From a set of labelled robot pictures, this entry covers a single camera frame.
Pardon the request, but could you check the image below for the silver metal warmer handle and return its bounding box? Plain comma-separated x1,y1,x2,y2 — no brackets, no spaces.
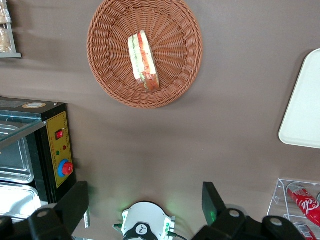
83,206,91,229

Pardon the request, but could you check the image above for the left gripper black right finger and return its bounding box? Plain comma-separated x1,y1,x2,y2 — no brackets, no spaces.
193,181,251,240

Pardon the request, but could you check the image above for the black food warmer display case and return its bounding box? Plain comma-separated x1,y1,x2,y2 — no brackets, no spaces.
0,97,77,226

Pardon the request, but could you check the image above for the round brown wicker basket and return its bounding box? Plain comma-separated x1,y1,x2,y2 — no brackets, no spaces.
86,0,204,109

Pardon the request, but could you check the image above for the steel pan in warmer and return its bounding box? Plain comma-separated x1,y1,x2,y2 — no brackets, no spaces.
0,123,35,185
0,182,42,223

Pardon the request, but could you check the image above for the wrapped bread pack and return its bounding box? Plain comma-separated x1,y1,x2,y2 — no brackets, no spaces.
0,26,13,54
0,0,11,25

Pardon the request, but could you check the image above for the grey bread shelf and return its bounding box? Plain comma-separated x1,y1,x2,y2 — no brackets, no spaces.
0,0,23,59

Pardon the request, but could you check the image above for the red cola bottle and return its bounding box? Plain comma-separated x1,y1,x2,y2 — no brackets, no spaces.
286,183,320,226
291,221,319,240

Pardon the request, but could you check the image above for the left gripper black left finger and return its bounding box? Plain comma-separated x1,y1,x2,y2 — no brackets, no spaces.
27,181,90,240

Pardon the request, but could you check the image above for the clear acrylic bottle rack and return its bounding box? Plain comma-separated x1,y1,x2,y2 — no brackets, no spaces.
266,178,320,240

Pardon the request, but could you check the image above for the triangle sandwich with tomato filling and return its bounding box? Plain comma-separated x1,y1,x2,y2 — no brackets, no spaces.
127,29,160,91

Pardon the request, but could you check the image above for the beige plastic tray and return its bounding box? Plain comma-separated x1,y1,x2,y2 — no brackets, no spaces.
278,48,320,150

